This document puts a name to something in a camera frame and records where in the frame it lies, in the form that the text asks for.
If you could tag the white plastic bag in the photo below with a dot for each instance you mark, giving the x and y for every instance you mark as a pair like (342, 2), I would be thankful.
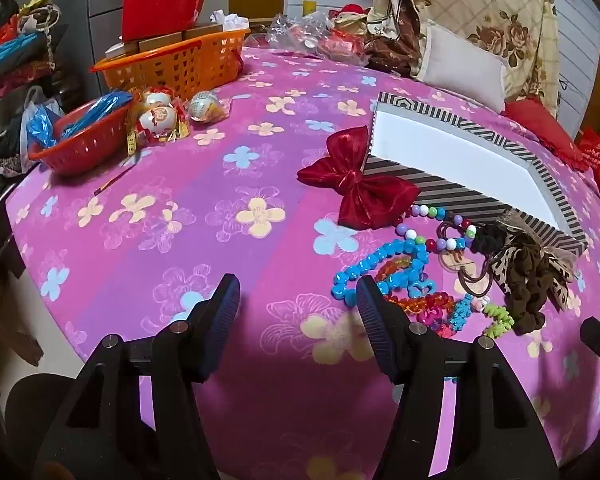
(35, 110)

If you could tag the plush toy with red hat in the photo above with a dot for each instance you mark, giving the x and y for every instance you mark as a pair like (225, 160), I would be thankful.
(350, 17)

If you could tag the clear plastic bag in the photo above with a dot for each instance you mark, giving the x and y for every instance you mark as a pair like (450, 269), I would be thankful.
(305, 35)

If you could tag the pile of colourful clutter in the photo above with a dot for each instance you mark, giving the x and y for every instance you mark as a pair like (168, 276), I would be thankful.
(15, 55)

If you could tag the leopard print hair bow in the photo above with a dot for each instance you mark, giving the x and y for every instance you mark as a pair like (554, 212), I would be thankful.
(500, 267)

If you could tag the silver ornament ball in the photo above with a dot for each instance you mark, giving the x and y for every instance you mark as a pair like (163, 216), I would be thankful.
(202, 106)

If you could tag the white pillow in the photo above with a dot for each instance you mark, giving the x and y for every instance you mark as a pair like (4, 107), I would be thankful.
(460, 67)

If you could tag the red pencil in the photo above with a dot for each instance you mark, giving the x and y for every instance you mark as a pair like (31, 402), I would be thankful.
(114, 180)

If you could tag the white tissue paper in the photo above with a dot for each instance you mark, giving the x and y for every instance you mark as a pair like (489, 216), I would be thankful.
(232, 20)

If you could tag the grey cabinet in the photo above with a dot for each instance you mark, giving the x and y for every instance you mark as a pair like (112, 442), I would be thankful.
(95, 0)

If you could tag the red satin bow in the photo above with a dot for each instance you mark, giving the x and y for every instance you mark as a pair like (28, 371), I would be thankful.
(360, 185)

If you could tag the white and red ornament ball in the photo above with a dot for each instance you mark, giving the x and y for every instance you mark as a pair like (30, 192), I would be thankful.
(157, 97)

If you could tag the brown cardboard box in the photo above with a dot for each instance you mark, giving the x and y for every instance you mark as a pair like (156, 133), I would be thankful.
(160, 42)
(200, 31)
(121, 50)

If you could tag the pink floral tablecloth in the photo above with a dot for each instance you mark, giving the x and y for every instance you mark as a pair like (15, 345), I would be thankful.
(240, 240)

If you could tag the yellow measuring tape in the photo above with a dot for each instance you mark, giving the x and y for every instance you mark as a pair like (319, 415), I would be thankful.
(130, 135)

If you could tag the orange plastic basket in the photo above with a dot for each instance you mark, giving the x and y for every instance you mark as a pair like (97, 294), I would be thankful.
(180, 65)

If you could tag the red gift bag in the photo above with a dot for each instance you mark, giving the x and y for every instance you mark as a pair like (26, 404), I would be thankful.
(160, 0)

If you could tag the striped cardboard box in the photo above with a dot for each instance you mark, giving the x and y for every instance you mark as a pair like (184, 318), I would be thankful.
(455, 140)

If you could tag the blue plastic wrapper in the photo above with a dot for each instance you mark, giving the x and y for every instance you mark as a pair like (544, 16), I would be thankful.
(87, 110)

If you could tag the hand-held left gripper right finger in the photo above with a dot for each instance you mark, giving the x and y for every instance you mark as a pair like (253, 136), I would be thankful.
(375, 320)

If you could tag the black scrunchie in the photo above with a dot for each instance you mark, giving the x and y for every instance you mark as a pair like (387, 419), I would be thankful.
(487, 240)

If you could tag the dark brown scrunchie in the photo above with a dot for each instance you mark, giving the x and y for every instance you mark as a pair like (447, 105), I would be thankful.
(527, 285)

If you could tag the red frilled cushion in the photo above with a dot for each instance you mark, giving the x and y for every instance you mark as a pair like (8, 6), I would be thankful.
(540, 125)

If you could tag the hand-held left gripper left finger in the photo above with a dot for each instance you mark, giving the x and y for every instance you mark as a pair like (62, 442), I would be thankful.
(222, 310)

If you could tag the red plastic basket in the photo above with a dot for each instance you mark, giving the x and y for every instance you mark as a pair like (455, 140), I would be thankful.
(80, 152)

